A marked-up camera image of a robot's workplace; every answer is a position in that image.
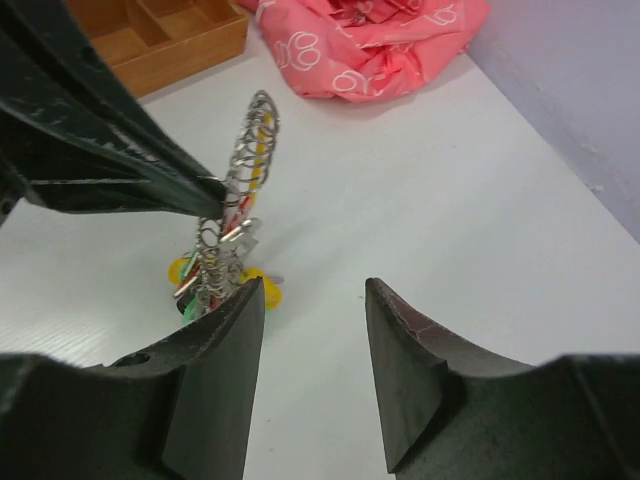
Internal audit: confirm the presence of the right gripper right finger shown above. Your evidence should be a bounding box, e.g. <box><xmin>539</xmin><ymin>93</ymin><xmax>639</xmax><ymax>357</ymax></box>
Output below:
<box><xmin>365</xmin><ymin>278</ymin><xmax>531</xmax><ymax>474</ymax></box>

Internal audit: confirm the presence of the wooden compartment tray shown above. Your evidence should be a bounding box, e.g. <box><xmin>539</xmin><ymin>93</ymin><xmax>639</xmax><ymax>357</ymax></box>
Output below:
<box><xmin>66</xmin><ymin>0</ymin><xmax>248</xmax><ymax>98</ymax></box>

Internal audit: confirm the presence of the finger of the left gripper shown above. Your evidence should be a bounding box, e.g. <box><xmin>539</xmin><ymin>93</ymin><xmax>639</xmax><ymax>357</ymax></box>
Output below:
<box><xmin>1</xmin><ymin>1</ymin><xmax>226</xmax><ymax>217</ymax></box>

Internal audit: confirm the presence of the crumpled pink cloth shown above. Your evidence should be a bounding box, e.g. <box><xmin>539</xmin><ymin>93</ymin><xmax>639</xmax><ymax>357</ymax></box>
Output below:
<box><xmin>240</xmin><ymin>0</ymin><xmax>489</xmax><ymax>103</ymax></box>

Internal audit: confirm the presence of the keyring bunch with colourful tags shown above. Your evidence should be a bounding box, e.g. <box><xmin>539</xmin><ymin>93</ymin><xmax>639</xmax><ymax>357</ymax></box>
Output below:
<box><xmin>168</xmin><ymin>90</ymin><xmax>280</xmax><ymax>324</ymax></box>

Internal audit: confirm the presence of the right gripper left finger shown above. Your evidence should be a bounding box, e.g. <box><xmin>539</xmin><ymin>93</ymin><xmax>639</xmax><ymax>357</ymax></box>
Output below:
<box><xmin>108</xmin><ymin>278</ymin><xmax>265</xmax><ymax>479</ymax></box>

